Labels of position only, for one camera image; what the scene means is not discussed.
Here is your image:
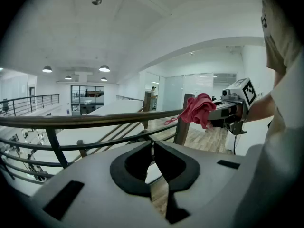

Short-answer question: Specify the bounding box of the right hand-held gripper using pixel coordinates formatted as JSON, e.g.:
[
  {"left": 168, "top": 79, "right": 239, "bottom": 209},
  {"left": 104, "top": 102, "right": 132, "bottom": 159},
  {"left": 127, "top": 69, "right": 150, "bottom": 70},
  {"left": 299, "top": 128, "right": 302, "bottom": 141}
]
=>
[{"left": 209, "top": 77, "right": 258, "bottom": 135}]

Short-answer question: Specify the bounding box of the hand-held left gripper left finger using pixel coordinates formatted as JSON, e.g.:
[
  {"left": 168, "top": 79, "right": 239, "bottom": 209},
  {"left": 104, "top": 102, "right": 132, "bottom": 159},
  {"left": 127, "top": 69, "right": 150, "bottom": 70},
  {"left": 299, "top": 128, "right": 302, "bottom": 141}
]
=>
[{"left": 30, "top": 140, "right": 167, "bottom": 228}]

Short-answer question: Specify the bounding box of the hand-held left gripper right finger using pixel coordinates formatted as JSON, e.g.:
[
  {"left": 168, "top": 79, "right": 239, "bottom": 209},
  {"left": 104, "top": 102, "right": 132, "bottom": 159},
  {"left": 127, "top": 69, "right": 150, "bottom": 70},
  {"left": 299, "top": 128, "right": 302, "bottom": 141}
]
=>
[{"left": 154, "top": 140, "right": 248, "bottom": 228}]

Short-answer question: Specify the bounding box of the pink cloth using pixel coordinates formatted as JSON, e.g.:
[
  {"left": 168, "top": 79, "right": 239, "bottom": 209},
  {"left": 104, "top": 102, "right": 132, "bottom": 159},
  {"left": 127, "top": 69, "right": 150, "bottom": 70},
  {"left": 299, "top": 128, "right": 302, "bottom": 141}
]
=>
[{"left": 164, "top": 93, "right": 217, "bottom": 130}]

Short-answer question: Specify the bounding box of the dark wooden railing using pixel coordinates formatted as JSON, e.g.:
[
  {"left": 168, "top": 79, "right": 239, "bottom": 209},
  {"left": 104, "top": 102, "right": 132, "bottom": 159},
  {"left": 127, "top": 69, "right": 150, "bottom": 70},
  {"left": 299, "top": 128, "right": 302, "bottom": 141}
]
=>
[{"left": 0, "top": 108, "right": 190, "bottom": 184}]

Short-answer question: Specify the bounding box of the person's right forearm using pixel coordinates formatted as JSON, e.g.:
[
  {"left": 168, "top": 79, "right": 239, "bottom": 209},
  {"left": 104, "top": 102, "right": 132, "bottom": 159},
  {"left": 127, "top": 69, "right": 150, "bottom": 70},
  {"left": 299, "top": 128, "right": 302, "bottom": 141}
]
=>
[{"left": 247, "top": 91, "right": 276, "bottom": 123}]

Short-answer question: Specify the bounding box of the person's right hand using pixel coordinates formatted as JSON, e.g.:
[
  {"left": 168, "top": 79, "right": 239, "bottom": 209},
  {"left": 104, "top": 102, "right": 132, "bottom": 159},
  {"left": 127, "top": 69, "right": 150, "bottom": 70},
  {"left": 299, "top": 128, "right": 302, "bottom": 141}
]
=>
[{"left": 229, "top": 104, "right": 244, "bottom": 118}]

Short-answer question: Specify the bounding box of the white appliance with red label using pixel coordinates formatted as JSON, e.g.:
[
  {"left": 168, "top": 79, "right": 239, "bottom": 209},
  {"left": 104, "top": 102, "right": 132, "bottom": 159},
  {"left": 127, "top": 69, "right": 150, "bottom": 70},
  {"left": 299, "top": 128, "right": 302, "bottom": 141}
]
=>
[{"left": 225, "top": 131, "right": 238, "bottom": 152}]

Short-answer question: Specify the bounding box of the stair balustrade with wooden rails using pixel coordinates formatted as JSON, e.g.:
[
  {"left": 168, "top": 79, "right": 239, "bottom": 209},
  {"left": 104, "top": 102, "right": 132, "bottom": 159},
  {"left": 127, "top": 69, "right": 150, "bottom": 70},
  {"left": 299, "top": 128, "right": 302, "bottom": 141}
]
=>
[{"left": 71, "top": 97, "right": 152, "bottom": 163}]

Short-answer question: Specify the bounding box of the person's khaki shirt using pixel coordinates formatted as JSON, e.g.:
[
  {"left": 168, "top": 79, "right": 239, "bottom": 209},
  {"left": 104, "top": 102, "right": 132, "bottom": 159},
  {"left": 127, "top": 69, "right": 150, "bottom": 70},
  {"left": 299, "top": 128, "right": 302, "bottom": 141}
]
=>
[{"left": 261, "top": 0, "right": 302, "bottom": 77}]

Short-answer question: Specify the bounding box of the black-framed glazed room window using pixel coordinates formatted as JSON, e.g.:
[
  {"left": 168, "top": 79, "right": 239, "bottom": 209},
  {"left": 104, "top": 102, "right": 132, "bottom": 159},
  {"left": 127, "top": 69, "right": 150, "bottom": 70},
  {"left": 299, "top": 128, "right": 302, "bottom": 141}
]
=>
[{"left": 70, "top": 85, "right": 105, "bottom": 104}]

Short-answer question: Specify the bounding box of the short black guardrail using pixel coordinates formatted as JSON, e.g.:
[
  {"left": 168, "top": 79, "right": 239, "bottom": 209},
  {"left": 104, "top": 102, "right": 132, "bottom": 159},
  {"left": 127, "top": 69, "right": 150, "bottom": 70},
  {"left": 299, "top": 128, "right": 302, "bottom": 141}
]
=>
[{"left": 115, "top": 95, "right": 145, "bottom": 102}]

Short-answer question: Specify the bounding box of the black mezzanine guardrail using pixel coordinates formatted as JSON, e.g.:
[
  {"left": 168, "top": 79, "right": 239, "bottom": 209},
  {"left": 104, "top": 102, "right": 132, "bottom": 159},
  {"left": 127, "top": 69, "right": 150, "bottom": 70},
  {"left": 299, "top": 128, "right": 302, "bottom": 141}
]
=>
[{"left": 0, "top": 93, "right": 60, "bottom": 117}]

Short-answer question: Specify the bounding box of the white ceiling air conditioner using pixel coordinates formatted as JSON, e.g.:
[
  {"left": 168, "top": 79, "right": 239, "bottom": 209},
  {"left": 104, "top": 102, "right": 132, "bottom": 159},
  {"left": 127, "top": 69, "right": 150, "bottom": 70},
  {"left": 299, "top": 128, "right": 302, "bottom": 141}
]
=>
[{"left": 73, "top": 71, "right": 93, "bottom": 82}]

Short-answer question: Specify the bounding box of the black office chair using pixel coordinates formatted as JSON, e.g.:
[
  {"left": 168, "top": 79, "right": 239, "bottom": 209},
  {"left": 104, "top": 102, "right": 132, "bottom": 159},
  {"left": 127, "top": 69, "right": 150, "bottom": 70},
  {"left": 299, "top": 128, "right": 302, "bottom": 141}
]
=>
[{"left": 1, "top": 98, "right": 10, "bottom": 115}]

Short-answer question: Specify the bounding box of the brown wooden newel post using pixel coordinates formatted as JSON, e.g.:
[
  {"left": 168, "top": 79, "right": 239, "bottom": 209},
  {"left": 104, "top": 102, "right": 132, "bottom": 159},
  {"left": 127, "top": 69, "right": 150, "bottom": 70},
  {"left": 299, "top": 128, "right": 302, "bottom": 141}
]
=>
[{"left": 173, "top": 93, "right": 196, "bottom": 147}]

